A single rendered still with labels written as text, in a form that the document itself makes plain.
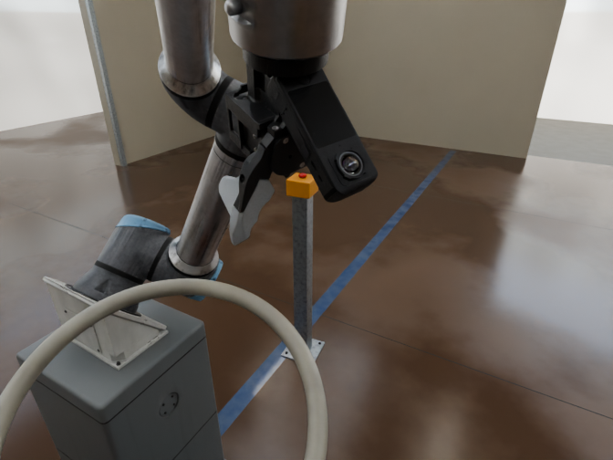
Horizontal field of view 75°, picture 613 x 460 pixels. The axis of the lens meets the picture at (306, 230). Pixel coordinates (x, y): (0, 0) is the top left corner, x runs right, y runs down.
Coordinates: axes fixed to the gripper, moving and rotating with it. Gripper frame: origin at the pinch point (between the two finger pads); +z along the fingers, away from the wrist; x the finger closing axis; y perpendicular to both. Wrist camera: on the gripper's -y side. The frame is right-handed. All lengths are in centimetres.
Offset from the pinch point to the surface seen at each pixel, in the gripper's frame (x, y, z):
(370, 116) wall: -427, 363, 344
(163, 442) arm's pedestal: 31, 24, 109
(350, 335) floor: -80, 42, 196
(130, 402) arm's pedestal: 32, 30, 84
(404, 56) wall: -465, 353, 247
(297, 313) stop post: -51, 60, 165
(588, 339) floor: -195, -47, 188
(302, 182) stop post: -66, 82, 91
